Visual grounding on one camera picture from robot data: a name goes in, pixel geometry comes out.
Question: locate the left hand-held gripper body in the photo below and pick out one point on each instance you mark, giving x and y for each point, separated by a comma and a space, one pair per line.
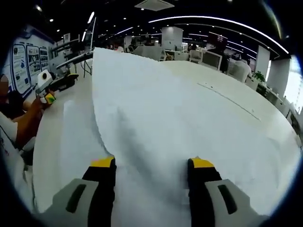
43, 78

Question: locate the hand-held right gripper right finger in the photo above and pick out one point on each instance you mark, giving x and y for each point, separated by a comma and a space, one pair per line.
201, 189

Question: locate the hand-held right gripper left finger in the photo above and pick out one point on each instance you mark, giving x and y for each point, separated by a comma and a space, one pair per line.
101, 189

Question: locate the white printing paper sheet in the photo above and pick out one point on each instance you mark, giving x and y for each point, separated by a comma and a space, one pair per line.
146, 106

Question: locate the person's left hand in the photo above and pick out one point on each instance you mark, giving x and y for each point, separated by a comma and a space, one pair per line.
38, 105

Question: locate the white standing desk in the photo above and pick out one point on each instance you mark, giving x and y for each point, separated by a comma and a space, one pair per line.
75, 58

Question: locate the black computer monitor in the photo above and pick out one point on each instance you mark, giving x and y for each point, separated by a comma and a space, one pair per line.
93, 35

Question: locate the white table power strip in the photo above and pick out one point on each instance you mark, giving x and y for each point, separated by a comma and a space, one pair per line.
228, 98

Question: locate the white table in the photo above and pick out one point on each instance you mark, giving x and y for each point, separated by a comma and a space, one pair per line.
225, 78

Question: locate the ceiling air conditioner vent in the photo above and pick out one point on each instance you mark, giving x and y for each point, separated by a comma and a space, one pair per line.
154, 5

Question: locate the potted green plant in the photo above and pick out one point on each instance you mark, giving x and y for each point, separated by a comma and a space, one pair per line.
259, 76

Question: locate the white mesh office chair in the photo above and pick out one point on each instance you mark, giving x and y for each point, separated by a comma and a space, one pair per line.
211, 60

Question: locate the smaller bright window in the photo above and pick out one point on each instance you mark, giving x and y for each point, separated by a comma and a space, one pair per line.
294, 82

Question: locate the hanging red display screen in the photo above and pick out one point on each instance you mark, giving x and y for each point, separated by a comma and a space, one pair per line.
217, 37

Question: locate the long ceiling light strip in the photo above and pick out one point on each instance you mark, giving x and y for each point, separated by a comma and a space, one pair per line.
208, 17

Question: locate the blue framed wall poster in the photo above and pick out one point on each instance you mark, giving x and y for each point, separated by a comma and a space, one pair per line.
20, 66
33, 59
43, 58

